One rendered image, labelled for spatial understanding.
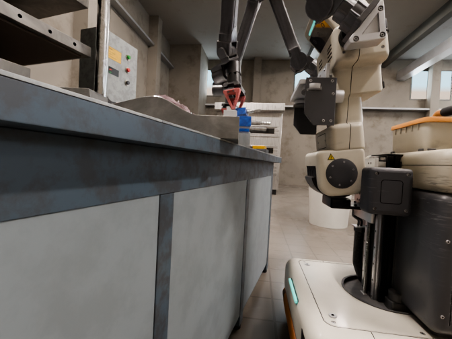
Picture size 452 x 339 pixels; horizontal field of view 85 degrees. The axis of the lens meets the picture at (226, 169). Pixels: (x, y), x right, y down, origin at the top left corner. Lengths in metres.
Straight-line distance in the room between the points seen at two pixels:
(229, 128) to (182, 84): 9.43
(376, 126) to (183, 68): 7.88
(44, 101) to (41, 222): 0.14
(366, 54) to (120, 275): 0.93
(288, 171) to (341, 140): 9.66
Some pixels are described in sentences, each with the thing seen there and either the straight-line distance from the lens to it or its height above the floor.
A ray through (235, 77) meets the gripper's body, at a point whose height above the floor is 1.08.
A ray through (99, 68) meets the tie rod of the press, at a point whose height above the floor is 1.18.
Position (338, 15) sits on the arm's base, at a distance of 0.92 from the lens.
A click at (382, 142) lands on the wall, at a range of 11.62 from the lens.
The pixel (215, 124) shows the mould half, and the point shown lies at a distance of 0.62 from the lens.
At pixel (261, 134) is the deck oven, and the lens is 6.41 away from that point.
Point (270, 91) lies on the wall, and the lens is 10.94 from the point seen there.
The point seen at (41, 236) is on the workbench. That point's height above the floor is 0.65.
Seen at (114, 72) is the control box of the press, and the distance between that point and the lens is 1.72.
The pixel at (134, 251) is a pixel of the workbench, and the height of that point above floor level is 0.58.
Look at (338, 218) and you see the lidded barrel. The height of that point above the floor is 0.12.
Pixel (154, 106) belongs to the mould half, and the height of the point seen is 0.87.
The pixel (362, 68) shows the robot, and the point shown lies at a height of 1.09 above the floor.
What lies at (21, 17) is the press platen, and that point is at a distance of 1.38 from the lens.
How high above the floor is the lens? 0.74
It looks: 1 degrees down
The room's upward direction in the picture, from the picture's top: 3 degrees clockwise
